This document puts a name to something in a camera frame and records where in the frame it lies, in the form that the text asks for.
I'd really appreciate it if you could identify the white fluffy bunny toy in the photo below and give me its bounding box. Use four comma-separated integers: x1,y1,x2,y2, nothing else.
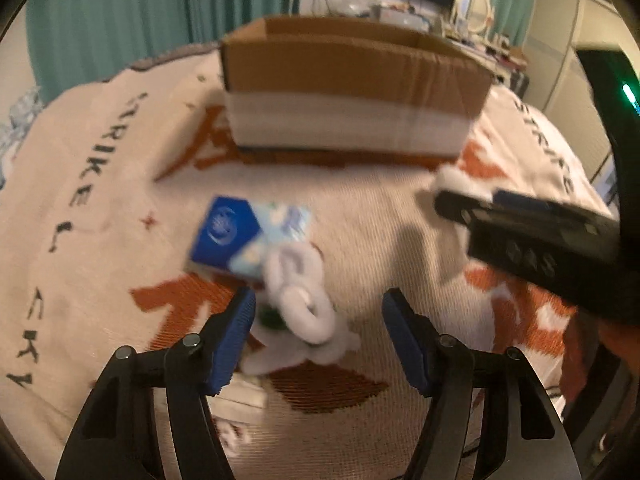
241,240,361,376

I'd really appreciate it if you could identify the blue tissue pack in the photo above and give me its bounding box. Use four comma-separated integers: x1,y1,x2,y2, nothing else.
190,196,311,280

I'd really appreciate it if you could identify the person right hand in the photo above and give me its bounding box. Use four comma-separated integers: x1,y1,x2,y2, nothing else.
560,308,610,408

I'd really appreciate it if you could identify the white dressing table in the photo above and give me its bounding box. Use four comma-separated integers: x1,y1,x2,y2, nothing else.
444,34,530,99

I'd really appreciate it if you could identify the oval vanity mirror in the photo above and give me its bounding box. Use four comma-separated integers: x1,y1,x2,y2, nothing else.
454,0,495,35

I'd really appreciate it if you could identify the cream louvred wardrobe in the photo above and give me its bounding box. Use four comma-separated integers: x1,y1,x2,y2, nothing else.
522,0,637,181

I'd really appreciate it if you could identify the brown cardboard box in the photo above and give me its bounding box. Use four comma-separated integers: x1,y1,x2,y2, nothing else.
220,15,494,165

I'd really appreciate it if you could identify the cream strike lucky blanket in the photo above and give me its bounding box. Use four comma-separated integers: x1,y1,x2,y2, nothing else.
1,54,586,479

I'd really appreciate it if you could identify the blue checked bedsheet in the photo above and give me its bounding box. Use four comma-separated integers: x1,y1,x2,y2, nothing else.
0,86,44,188

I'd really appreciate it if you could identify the green curtain left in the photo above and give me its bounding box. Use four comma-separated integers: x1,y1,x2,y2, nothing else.
26,0,299,102

